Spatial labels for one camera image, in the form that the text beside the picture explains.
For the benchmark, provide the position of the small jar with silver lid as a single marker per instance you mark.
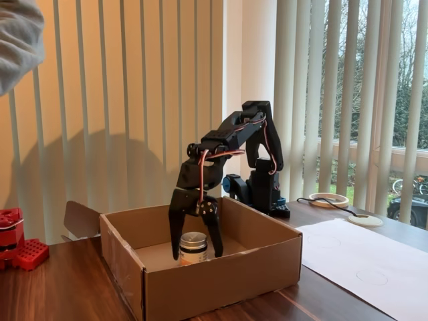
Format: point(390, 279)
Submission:
point(194, 249)

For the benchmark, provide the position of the red leader robot arm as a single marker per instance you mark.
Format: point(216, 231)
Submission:
point(30, 254)

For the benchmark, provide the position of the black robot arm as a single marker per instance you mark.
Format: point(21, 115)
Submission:
point(234, 130)

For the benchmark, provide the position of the grey sleeved forearm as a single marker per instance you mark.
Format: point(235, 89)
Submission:
point(16, 40)

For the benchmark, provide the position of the open brown cardboard box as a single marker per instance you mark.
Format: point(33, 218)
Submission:
point(217, 291)

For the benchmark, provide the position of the cream vertical window blinds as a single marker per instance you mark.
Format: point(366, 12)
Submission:
point(90, 100)
point(299, 100)

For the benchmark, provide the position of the white paper sheet with circles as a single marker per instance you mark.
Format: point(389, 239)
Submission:
point(368, 254)

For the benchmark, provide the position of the dark parked vehicle outside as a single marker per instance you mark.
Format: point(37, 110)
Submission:
point(394, 207)

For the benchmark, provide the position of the bicycle outside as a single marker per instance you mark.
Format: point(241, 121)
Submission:
point(398, 184)

